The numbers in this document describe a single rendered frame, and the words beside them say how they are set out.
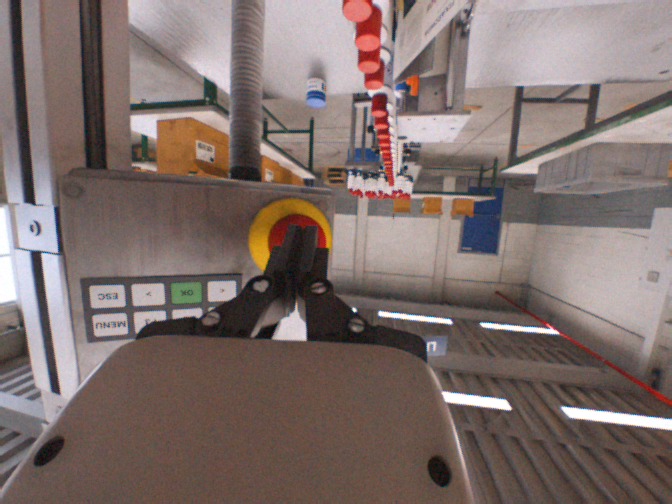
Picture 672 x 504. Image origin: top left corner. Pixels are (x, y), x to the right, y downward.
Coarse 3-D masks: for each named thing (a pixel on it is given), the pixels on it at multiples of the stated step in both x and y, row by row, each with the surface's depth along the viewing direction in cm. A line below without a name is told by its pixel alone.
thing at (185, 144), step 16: (160, 128) 143; (176, 128) 140; (192, 128) 138; (208, 128) 150; (160, 144) 144; (176, 144) 141; (192, 144) 139; (208, 144) 151; (224, 144) 164; (160, 160) 145; (176, 160) 142; (192, 160) 140; (208, 160) 152; (224, 160) 166; (224, 176) 156
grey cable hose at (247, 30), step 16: (240, 0) 21; (256, 0) 22; (240, 16) 22; (256, 16) 22; (240, 32) 22; (256, 32) 22; (240, 48) 22; (256, 48) 23; (240, 64) 22; (256, 64) 23; (240, 80) 22; (256, 80) 23; (240, 96) 23; (256, 96) 23; (240, 112) 23; (256, 112) 24; (240, 128) 23; (256, 128) 24; (240, 144) 23; (256, 144) 24; (240, 160) 23; (256, 160) 25; (240, 176) 24; (256, 176) 25
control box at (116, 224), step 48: (96, 192) 13; (144, 192) 14; (192, 192) 15; (240, 192) 16; (288, 192) 17; (96, 240) 13; (144, 240) 14; (192, 240) 15; (240, 240) 16; (288, 336) 18
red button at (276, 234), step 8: (288, 216) 15; (296, 216) 15; (304, 216) 16; (280, 224) 15; (304, 224) 15; (312, 224) 16; (272, 232) 15; (280, 232) 15; (320, 232) 16; (272, 240) 15; (280, 240) 15; (320, 240) 16
